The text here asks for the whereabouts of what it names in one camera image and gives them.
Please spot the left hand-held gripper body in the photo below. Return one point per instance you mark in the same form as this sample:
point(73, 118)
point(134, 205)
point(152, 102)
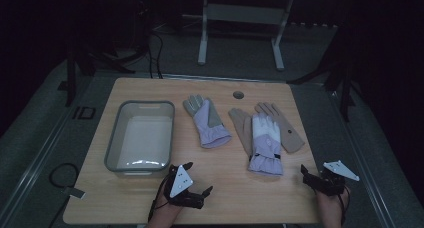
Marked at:
point(181, 184)

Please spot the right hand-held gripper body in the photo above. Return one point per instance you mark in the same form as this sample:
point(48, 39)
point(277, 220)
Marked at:
point(333, 181)

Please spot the beige glove with black button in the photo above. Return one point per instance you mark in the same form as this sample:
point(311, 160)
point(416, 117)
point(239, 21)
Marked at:
point(291, 138)

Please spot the person's right hand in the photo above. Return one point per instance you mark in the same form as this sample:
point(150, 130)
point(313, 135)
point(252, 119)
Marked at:
point(330, 201)

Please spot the person's left hand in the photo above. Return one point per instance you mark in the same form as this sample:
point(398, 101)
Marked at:
point(168, 204)

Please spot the purple glove with grey palm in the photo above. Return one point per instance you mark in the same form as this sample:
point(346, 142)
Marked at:
point(210, 128)

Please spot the purple and white glove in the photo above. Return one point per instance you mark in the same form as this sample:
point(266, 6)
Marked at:
point(265, 144)

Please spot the grey plastic bin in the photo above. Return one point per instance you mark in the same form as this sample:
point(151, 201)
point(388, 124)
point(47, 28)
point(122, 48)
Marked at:
point(143, 138)

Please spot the black tripod stand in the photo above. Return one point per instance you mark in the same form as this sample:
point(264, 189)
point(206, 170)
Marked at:
point(71, 71)
point(345, 84)

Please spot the grey flat tag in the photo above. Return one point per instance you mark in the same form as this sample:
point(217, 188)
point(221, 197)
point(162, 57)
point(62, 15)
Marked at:
point(73, 192)

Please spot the black floor bracket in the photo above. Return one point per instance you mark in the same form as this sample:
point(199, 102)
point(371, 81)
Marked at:
point(84, 113)

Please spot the white metal desk frame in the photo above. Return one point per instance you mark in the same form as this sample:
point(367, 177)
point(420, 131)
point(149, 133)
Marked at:
point(243, 13)

